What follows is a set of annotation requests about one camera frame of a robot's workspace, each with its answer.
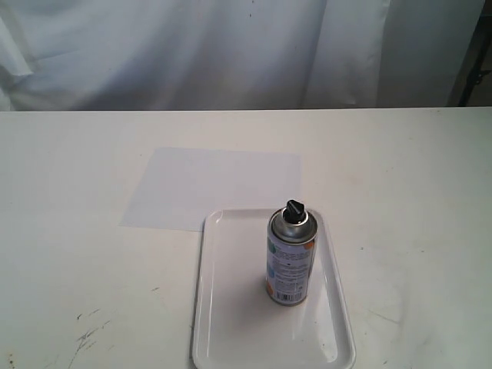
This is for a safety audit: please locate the white plastic tray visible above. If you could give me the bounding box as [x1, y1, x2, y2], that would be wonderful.
[191, 208, 356, 368]

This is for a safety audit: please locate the dark metal stand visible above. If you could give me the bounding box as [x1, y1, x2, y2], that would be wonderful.
[457, 1, 491, 107]

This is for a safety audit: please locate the white backdrop cloth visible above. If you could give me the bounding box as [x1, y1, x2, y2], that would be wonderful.
[1, 1, 483, 111]

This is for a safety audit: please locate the white paper sheet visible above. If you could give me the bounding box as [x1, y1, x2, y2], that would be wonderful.
[121, 148, 301, 231]

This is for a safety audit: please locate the silver spray can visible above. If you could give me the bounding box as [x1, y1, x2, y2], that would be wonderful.
[266, 200, 317, 306]

